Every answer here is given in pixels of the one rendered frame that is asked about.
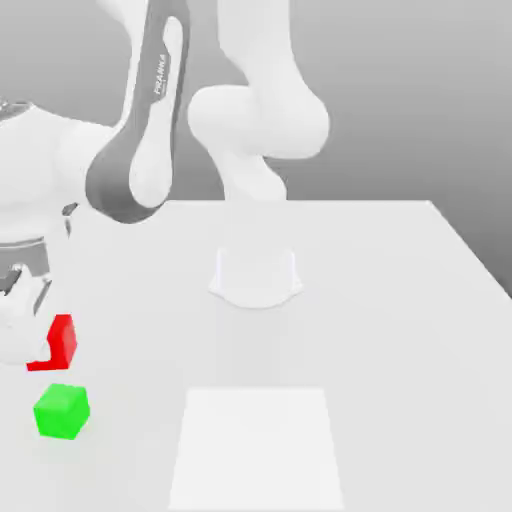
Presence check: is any small red cube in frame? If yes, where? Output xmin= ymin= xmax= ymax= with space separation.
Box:
xmin=26 ymin=313 xmax=78 ymax=372

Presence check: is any small green cube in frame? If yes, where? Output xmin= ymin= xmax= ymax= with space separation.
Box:
xmin=32 ymin=382 xmax=92 ymax=442

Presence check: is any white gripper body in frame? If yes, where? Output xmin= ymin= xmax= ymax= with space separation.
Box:
xmin=0 ymin=274 xmax=54 ymax=366

